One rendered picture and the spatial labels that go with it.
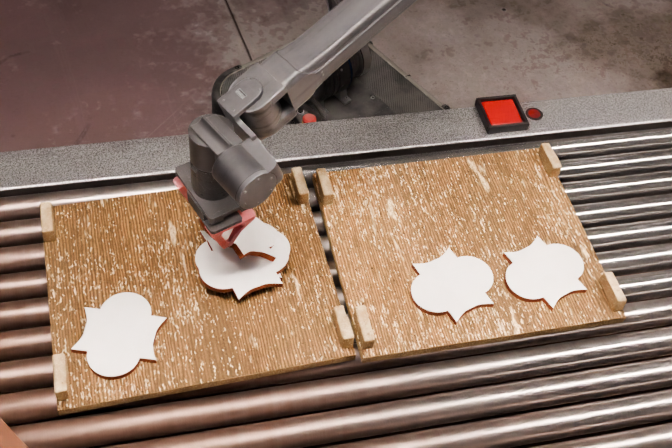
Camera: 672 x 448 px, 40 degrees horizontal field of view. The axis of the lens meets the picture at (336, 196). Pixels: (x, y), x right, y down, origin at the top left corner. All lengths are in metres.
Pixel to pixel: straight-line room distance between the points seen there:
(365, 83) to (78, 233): 1.42
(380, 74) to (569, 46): 0.88
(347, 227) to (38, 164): 0.51
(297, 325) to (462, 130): 0.52
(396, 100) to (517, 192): 1.16
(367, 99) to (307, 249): 1.25
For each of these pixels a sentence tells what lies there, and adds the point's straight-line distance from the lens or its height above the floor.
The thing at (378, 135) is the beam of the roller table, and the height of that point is 0.91.
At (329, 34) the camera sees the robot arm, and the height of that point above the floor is 1.31.
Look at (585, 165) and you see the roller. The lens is 1.68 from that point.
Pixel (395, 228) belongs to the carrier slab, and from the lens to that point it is 1.48.
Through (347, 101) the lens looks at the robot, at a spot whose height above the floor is 0.27.
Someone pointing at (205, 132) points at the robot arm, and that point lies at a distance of 1.17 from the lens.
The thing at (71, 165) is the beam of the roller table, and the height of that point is 0.91.
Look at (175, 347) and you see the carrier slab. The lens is 1.34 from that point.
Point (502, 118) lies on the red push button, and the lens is 1.69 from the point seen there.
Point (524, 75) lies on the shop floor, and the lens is 3.23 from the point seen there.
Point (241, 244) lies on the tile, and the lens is 1.32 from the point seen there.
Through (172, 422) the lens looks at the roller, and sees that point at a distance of 1.31.
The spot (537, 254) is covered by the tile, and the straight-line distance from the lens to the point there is 1.49.
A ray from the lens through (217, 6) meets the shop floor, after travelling 3.32.
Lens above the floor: 2.09
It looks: 50 degrees down
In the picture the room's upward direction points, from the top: 8 degrees clockwise
